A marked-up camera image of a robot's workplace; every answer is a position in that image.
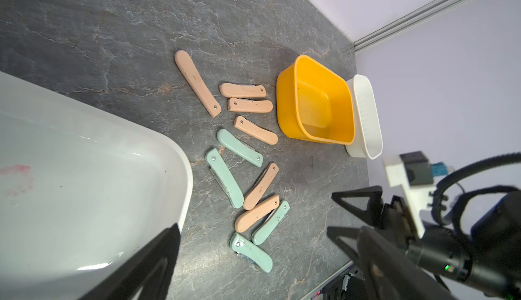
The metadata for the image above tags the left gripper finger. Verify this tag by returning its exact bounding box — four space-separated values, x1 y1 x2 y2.
81 223 180 299

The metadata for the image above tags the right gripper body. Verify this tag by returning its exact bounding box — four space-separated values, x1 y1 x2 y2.
383 151 488 284

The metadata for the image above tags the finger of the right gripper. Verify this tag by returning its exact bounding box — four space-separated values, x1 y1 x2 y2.
331 185 383 227
326 226 407 299

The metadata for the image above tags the mint knife bottom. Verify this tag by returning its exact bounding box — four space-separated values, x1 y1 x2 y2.
229 232 273 273

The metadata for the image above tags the white storage box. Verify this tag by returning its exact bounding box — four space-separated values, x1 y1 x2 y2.
1 73 193 299
345 74 383 160

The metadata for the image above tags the yellow storage box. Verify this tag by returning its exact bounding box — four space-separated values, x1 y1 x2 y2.
275 54 356 145

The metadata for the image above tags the pink knife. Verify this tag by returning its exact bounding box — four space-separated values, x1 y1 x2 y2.
219 82 267 99
234 195 280 233
174 50 221 118
227 98 274 113
243 162 279 210
233 115 278 145

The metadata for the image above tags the pink knife top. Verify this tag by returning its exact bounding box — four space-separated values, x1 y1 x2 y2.
219 82 267 99

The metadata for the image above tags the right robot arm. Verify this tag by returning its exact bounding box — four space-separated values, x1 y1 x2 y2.
327 151 520 299

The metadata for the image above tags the pink knife by box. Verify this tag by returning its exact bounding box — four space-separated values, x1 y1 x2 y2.
174 50 221 118

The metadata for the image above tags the mint knife short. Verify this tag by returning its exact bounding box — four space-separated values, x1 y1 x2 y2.
205 148 244 209

